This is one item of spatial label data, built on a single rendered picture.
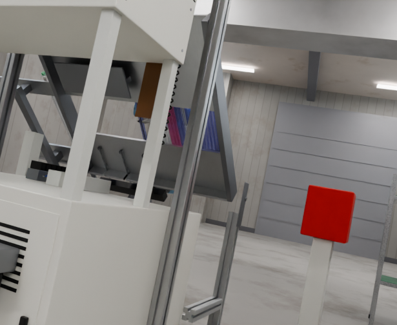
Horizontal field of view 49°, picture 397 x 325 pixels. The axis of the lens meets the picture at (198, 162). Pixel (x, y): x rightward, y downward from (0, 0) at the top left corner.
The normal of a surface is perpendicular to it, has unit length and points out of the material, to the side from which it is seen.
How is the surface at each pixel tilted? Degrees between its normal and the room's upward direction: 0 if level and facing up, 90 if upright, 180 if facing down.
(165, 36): 90
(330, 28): 90
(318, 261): 90
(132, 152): 137
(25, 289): 90
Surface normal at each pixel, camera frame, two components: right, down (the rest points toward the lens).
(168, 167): -0.41, 0.62
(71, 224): 0.90, 0.15
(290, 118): -0.23, -0.12
